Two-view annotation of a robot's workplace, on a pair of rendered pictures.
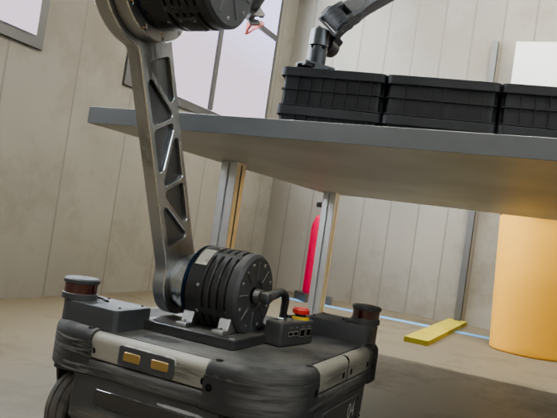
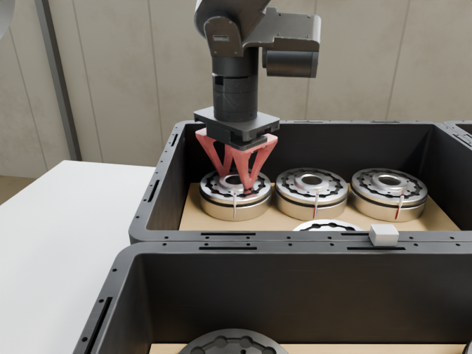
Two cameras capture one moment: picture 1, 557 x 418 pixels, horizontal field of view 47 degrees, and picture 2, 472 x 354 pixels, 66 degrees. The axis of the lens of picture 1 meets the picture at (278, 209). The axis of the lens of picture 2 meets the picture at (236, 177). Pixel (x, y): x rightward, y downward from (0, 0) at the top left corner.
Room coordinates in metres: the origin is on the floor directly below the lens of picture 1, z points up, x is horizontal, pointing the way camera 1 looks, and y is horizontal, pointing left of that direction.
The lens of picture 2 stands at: (1.76, -0.49, 1.11)
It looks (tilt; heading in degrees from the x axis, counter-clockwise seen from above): 27 degrees down; 75
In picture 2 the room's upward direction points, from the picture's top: straight up
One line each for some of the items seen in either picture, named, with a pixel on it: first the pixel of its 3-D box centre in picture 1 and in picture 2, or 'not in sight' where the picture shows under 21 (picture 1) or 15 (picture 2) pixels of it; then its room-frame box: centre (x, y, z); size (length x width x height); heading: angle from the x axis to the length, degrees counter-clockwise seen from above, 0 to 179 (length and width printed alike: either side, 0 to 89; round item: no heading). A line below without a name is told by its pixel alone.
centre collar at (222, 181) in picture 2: not in sight; (235, 181); (1.88, -0.05, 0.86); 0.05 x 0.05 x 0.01
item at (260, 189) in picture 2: not in sight; (235, 184); (1.88, -0.05, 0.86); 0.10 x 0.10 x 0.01
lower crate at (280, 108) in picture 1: (336, 141); not in sight; (1.96, -0.15, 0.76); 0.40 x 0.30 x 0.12; 164
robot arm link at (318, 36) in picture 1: (320, 39); (239, 51); (1.88, -0.05, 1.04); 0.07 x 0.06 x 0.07; 155
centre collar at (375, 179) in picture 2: not in sight; (388, 182); (2.09, -0.11, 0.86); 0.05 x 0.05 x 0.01
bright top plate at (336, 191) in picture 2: not in sight; (310, 184); (1.98, -0.07, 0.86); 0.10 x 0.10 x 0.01
